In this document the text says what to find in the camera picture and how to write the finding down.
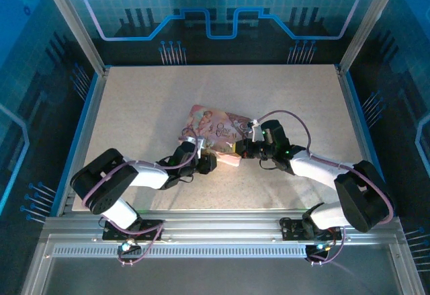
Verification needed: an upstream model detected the pink illustrated diary book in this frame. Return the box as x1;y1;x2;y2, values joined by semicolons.
177;104;253;169

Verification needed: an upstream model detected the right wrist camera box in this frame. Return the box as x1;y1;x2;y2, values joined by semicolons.
250;118;265;143

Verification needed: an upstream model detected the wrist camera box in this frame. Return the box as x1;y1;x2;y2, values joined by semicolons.
250;118;265;143
183;135;208;157

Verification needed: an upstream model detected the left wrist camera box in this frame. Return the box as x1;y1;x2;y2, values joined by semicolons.
183;135;208;157

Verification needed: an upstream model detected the aluminium front rail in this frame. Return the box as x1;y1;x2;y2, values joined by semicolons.
40;209;407;245

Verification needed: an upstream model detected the slotted grey cable duct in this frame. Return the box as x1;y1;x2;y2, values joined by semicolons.
52;245;308;259

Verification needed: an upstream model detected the aluminium side rail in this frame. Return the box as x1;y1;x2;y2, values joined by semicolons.
335;66;390;215
55;68;110;217

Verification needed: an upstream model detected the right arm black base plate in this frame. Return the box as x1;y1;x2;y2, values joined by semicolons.
279;216;343;242

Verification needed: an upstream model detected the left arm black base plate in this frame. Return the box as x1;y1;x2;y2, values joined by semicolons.
101;219;165;242

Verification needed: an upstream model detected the aluminium upright post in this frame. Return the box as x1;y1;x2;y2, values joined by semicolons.
337;0;406;74
36;0;110;76

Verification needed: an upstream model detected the aluminium lower frame bar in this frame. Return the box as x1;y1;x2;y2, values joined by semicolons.
388;241;426;295
19;237;56;295

